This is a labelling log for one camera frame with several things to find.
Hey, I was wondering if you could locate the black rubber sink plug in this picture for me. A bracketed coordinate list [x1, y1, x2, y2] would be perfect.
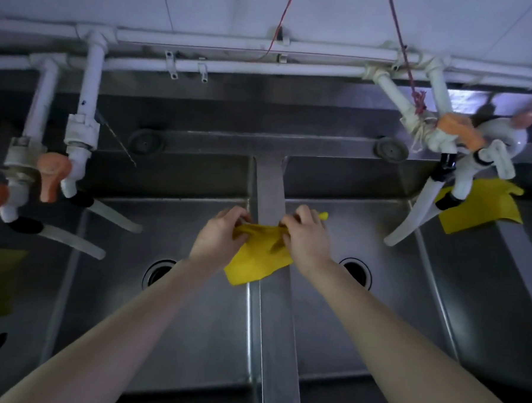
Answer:
[374, 136, 408, 163]
[128, 127, 166, 155]

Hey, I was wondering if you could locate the person's right forearm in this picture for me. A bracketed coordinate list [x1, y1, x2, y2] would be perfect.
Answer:
[298, 261, 532, 403]

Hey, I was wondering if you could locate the person's left forearm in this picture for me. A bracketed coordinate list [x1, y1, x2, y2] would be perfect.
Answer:
[0, 249, 228, 403]

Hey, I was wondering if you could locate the thin metal rod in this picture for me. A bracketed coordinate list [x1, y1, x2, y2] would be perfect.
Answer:
[94, 109, 141, 168]

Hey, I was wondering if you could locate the stainless steel sink unit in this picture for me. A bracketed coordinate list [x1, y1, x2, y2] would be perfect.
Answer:
[0, 61, 532, 403]

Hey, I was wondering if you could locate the white tap with orange handle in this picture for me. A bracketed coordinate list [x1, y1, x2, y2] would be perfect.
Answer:
[454, 104, 532, 183]
[360, 53, 491, 159]
[35, 27, 110, 207]
[0, 52, 67, 239]

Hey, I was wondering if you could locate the person's right hand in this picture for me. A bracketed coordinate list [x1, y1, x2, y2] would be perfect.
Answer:
[279, 204, 338, 280]

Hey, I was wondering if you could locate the round sink drain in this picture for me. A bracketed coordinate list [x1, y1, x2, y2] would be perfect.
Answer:
[142, 258, 177, 293]
[337, 257, 374, 291]

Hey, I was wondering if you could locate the long white water pipe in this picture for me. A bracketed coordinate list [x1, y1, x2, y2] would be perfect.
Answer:
[0, 17, 532, 81]
[0, 45, 532, 98]

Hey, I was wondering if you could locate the translucent hose with black coupler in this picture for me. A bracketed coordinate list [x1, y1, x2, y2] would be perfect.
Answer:
[434, 172, 475, 216]
[9, 215, 108, 261]
[67, 188, 145, 235]
[383, 149, 458, 250]

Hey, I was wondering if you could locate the red string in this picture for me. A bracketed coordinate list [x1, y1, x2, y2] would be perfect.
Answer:
[380, 0, 434, 119]
[261, 0, 299, 61]

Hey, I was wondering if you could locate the person's left hand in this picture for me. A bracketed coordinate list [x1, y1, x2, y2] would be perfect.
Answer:
[188, 203, 253, 275]

